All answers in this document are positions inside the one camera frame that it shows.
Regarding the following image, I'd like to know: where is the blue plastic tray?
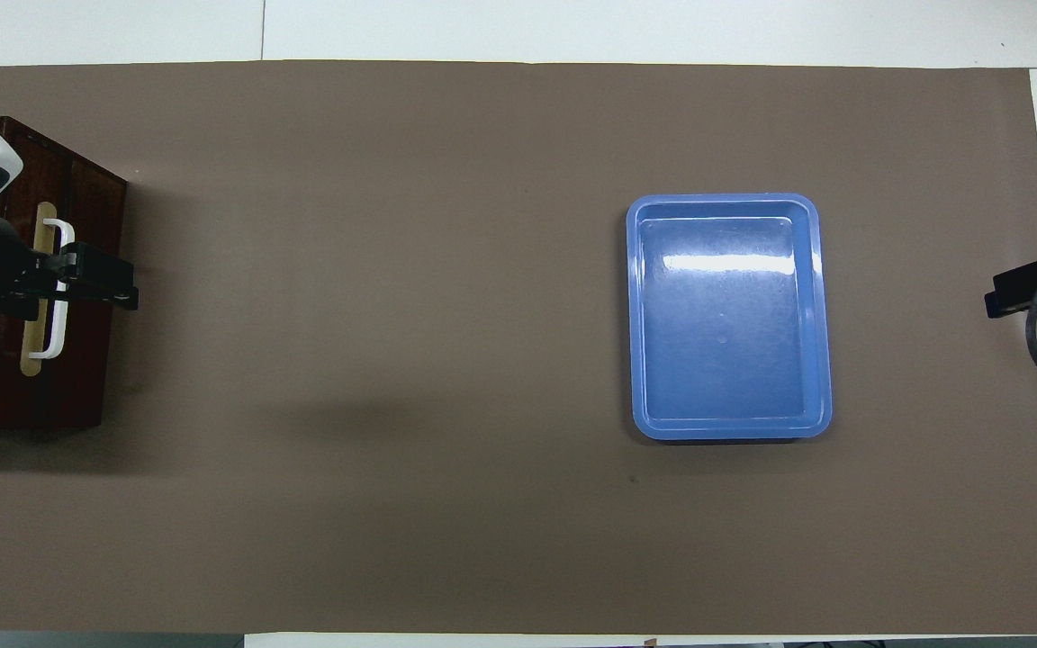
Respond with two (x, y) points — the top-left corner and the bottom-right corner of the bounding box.
(625, 193), (834, 442)

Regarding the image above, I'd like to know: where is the wooden drawer with white handle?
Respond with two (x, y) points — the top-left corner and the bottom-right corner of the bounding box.
(0, 121), (130, 429)

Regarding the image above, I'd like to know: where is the brown paper table mat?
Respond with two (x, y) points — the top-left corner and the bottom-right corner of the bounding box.
(0, 59), (1037, 636)

